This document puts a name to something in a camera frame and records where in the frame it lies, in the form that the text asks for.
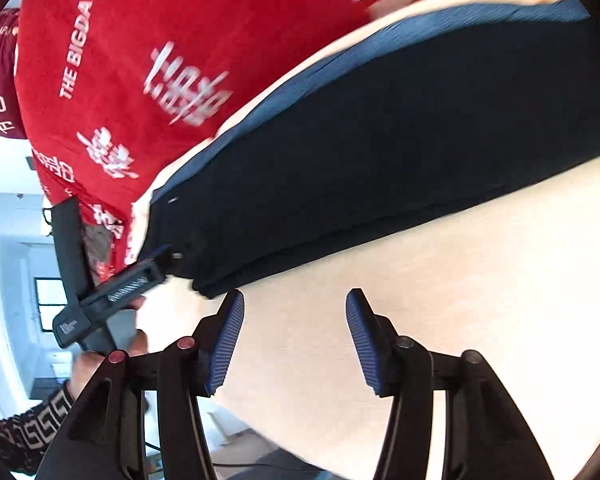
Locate person's left hand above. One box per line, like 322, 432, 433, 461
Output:
69, 296, 151, 402

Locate red printed blanket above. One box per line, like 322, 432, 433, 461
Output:
14, 0, 546, 283

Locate cream blanket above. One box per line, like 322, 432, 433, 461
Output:
129, 0, 600, 480

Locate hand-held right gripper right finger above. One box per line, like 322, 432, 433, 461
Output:
345, 288, 556, 480

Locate person's left forearm patterned sleeve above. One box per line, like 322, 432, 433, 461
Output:
0, 379, 77, 477

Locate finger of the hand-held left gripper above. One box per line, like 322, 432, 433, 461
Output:
139, 243, 176, 275

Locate black framed window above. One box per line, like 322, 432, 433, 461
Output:
33, 276, 70, 334

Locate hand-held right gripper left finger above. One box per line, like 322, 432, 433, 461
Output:
35, 288, 246, 480

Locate dark navy pants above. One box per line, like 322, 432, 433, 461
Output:
149, 0, 600, 302

